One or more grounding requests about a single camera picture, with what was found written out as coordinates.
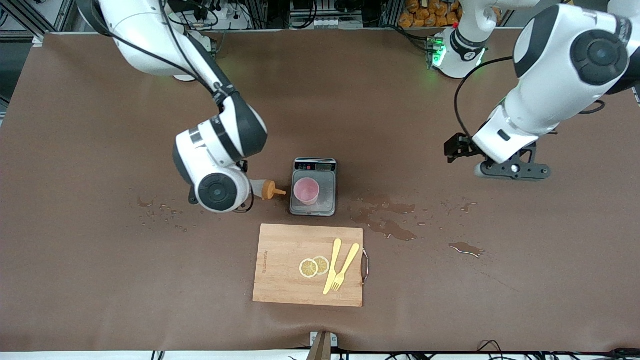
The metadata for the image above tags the wooden cutting board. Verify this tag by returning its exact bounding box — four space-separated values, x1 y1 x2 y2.
252 223 371 308

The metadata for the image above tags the large liquid puddle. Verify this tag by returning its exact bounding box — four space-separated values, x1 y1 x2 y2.
349 193 418 242

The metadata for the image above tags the metal table edge bracket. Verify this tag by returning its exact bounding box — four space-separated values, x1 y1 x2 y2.
309 331 339 360

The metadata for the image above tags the yellow plastic fork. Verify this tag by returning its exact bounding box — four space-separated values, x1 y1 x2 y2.
331 243 361 292

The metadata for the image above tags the white socket strip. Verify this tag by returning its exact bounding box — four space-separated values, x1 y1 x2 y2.
311 16 347 29

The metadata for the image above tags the pink plastic cup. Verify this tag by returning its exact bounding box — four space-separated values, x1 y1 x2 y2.
293 178 320 206

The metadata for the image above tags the white power strip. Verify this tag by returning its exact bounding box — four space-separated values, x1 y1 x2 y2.
200 4 251 31

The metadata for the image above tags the orange snack bag pile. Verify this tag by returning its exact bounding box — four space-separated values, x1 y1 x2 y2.
398 0 461 28

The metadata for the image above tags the small liquid puddle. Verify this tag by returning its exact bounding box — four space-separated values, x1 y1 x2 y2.
449 241 486 259

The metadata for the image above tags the yellow plastic knife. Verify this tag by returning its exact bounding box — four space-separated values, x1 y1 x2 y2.
323 238 343 296

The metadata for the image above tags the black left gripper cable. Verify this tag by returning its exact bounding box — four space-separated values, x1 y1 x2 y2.
453 56 516 141

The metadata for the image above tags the silver digital kitchen scale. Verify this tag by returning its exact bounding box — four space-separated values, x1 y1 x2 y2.
289 157 338 217

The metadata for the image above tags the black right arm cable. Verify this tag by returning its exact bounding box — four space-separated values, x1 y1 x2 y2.
97 0 228 98

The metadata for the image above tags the translucent squeeze bottle orange cap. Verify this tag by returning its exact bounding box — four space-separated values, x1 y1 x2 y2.
249 179 287 201

